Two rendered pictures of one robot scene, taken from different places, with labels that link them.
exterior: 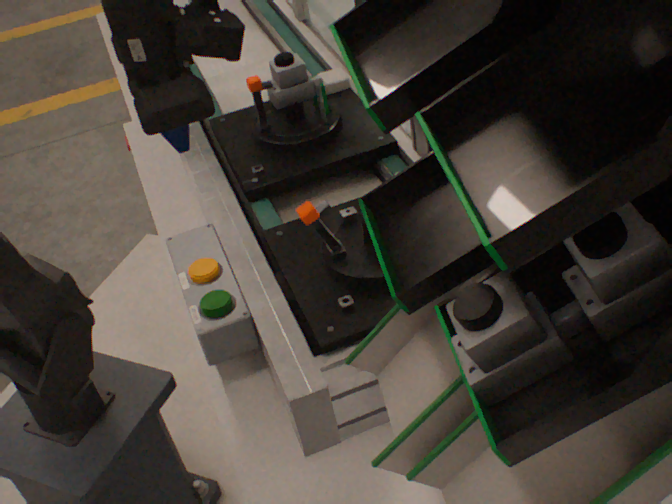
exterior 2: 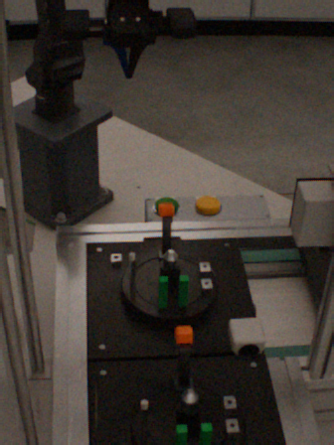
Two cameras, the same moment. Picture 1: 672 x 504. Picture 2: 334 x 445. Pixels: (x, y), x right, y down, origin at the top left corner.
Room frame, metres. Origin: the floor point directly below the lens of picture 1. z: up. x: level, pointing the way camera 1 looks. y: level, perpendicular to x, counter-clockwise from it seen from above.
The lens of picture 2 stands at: (0.85, -0.81, 1.72)
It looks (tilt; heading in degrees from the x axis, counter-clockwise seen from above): 39 degrees down; 97
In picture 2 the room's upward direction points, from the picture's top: 2 degrees clockwise
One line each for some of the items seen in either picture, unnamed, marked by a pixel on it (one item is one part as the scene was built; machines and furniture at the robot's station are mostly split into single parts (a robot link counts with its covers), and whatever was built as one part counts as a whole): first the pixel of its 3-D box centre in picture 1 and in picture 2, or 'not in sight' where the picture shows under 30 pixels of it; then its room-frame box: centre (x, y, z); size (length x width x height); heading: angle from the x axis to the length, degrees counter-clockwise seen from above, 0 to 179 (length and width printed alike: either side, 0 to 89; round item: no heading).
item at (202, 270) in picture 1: (204, 272); (208, 207); (0.80, 0.17, 0.96); 0.04 x 0.04 x 0.02
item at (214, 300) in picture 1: (217, 305); (166, 208); (0.73, 0.16, 0.96); 0.04 x 0.04 x 0.02
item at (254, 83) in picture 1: (263, 99); not in sight; (1.09, 0.06, 1.04); 0.04 x 0.02 x 0.08; 103
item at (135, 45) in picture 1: (149, 40); (128, 4); (0.68, 0.13, 1.33); 0.19 x 0.06 x 0.08; 13
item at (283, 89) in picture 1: (294, 75); not in sight; (1.10, 0.01, 1.06); 0.08 x 0.04 x 0.07; 104
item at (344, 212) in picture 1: (374, 224); (170, 271); (0.77, -0.05, 1.01); 0.24 x 0.24 x 0.13; 13
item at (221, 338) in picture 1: (210, 289); (207, 221); (0.80, 0.17, 0.93); 0.21 x 0.07 x 0.06; 13
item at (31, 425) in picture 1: (59, 391); (54, 96); (0.51, 0.27, 1.09); 0.07 x 0.07 x 0.06; 58
